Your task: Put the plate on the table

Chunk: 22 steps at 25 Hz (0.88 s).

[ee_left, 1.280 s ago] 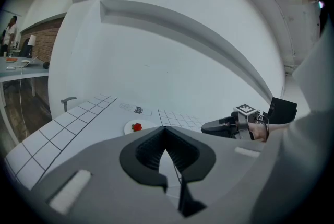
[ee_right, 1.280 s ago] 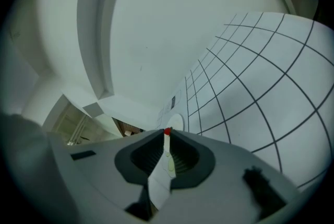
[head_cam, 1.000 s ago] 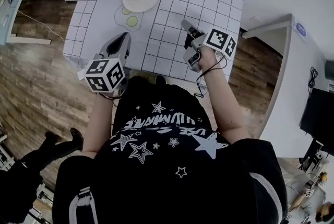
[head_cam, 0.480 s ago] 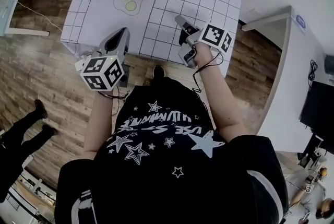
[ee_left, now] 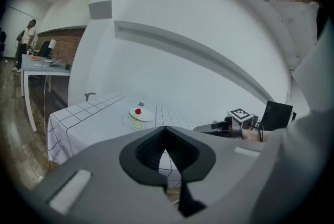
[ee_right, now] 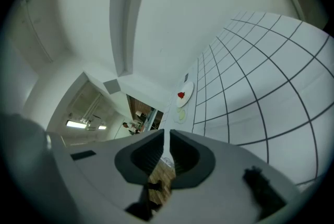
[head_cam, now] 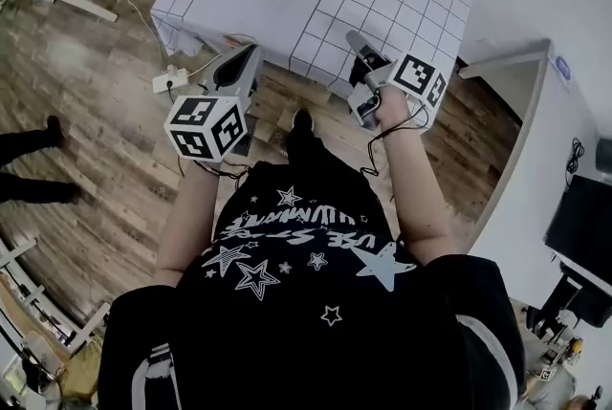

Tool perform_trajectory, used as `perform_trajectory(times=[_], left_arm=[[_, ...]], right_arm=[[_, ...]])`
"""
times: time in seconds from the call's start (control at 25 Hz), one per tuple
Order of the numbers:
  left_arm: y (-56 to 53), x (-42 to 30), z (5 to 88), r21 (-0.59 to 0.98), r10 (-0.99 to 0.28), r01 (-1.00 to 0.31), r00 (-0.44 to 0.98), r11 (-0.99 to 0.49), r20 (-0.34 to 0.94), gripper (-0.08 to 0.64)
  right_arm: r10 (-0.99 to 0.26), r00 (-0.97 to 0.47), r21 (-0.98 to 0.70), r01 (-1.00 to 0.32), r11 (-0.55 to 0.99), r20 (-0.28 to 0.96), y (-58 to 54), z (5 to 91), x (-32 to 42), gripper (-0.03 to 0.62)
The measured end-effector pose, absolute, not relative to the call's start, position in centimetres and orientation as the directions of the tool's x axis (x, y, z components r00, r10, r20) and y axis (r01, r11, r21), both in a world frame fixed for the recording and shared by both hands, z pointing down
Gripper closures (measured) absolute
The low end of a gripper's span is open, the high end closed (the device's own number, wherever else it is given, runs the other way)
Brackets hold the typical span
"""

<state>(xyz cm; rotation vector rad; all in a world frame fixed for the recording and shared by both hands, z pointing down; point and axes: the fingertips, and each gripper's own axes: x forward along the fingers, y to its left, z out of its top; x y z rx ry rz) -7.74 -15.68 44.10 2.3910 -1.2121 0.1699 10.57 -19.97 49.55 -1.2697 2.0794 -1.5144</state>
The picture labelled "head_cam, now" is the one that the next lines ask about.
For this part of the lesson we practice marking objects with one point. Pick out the white metal rack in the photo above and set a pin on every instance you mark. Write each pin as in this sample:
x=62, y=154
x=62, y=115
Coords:
x=91, y=327

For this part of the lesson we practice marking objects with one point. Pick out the person's black trousers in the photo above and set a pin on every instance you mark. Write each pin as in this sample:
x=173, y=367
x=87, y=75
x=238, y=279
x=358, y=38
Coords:
x=315, y=155

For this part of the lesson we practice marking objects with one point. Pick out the white power strip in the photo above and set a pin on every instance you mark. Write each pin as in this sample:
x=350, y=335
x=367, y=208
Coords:
x=179, y=76

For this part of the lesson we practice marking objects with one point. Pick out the black star-print shirt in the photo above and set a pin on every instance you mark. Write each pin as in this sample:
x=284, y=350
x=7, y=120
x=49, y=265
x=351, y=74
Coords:
x=311, y=341

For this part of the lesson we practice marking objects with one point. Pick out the black monitor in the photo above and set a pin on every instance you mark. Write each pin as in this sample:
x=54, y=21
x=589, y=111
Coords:
x=583, y=226

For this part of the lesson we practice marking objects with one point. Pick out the white desk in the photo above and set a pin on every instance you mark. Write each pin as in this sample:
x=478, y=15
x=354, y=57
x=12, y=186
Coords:
x=521, y=207

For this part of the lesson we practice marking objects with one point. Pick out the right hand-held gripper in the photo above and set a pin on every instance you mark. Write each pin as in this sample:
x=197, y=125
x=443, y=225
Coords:
x=416, y=76

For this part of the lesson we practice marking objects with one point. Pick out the person's right forearm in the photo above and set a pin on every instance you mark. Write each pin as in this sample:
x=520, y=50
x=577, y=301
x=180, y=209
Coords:
x=416, y=198

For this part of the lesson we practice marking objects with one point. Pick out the person's dark shoe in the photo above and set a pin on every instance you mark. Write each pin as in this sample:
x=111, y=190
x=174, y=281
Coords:
x=302, y=120

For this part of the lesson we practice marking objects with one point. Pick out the person's left forearm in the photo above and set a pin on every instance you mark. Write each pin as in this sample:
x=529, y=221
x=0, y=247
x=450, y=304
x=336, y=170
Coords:
x=186, y=222

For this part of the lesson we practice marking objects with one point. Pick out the blue oval sticker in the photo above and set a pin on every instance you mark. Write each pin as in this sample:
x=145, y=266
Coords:
x=564, y=69

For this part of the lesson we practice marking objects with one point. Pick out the grey box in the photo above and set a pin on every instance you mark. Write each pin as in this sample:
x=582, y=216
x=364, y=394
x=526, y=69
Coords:
x=605, y=155

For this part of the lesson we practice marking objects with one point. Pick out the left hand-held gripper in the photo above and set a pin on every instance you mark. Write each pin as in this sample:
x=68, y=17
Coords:
x=205, y=126

